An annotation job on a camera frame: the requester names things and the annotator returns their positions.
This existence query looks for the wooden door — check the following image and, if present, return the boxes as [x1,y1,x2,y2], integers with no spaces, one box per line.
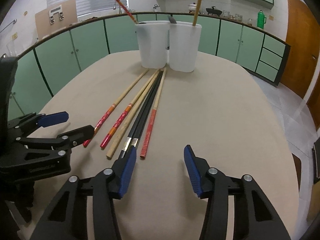
[307,76,320,130]
[280,0,319,98]

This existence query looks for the clear glass pitcher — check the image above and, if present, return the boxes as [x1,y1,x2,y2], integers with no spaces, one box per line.
[6,41,17,57]

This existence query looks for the white cooking pot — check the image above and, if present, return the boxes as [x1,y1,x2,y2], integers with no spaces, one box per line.
[188,3,197,14]

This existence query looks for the plain bamboo chopstick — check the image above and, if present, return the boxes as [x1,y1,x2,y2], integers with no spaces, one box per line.
[106,70,161,160]
[192,0,202,27]

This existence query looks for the green lower kitchen cabinets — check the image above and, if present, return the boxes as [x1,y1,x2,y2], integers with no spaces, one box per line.
[8,13,290,119]

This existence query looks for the chrome kitchen faucet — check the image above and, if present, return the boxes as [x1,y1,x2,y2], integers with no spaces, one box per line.
[113,0,122,14]

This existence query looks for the black appliance at right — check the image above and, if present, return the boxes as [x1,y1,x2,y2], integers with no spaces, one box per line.
[312,138,320,184]

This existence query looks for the green thermos flask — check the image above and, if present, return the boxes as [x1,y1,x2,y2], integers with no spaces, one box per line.
[257,10,266,29]

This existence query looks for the brown board with device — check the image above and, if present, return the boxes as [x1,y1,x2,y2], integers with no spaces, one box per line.
[35,0,78,40]

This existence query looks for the white twin-compartment utensil holder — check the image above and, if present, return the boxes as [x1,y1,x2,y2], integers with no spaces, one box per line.
[136,21,202,73]

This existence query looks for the glass jars on counter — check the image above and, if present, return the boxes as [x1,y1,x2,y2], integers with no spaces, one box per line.
[222,10,253,26]

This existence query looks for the brown chair seat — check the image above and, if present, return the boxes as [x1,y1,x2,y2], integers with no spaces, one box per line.
[292,154,302,190]

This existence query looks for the black wok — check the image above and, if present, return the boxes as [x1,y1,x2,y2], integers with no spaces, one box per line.
[206,6,222,17]

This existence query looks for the silver metal spoon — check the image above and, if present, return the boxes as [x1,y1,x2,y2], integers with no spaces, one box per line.
[168,15,177,24]

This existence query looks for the red-handled bamboo chopstick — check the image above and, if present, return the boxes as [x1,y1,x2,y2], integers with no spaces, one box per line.
[140,67,167,159]

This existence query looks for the wall towel rail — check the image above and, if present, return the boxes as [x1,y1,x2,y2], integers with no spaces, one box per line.
[0,19,17,34]

